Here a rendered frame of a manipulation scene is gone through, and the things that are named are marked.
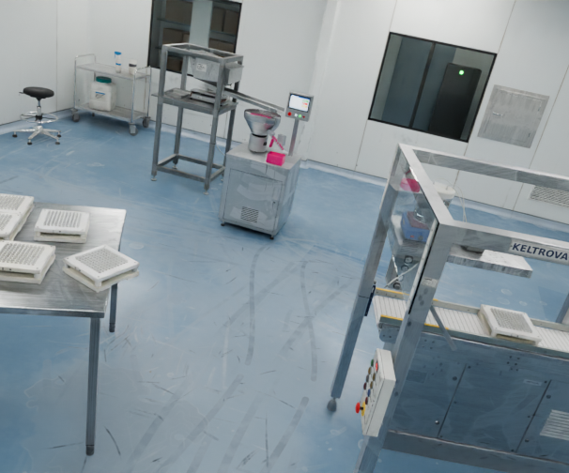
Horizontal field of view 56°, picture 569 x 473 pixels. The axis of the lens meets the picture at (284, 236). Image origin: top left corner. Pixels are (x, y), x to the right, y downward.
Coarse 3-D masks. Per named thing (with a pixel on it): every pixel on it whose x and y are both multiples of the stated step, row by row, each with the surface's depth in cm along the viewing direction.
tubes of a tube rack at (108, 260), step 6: (102, 252) 257; (108, 252) 258; (84, 258) 248; (90, 258) 251; (96, 258) 251; (102, 258) 252; (108, 258) 253; (114, 258) 254; (90, 264) 247; (96, 264) 247; (102, 264) 247; (108, 264) 248
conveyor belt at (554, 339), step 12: (384, 300) 284; (396, 300) 287; (384, 312) 273; (396, 312) 276; (444, 312) 285; (456, 312) 287; (432, 324) 271; (444, 324) 273; (456, 324) 276; (468, 324) 278; (480, 324) 280; (552, 336) 282; (564, 336) 285; (516, 348) 266; (564, 348) 273
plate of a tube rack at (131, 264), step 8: (96, 248) 261; (112, 248) 264; (72, 256) 250; (112, 256) 257; (120, 256) 258; (72, 264) 244; (80, 264) 245; (128, 264) 253; (136, 264) 255; (88, 272) 240; (96, 272) 241; (104, 272) 242; (112, 272) 244; (120, 272) 247; (96, 280) 237; (104, 280) 240
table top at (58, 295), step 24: (96, 216) 309; (120, 216) 315; (24, 240) 270; (96, 240) 283; (120, 240) 294; (0, 288) 229; (24, 288) 233; (48, 288) 236; (72, 288) 239; (0, 312) 219; (24, 312) 221; (48, 312) 223; (72, 312) 225; (96, 312) 227
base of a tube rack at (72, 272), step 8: (72, 272) 246; (80, 272) 247; (128, 272) 255; (136, 272) 257; (80, 280) 244; (88, 280) 243; (112, 280) 246; (120, 280) 249; (96, 288) 239; (104, 288) 242
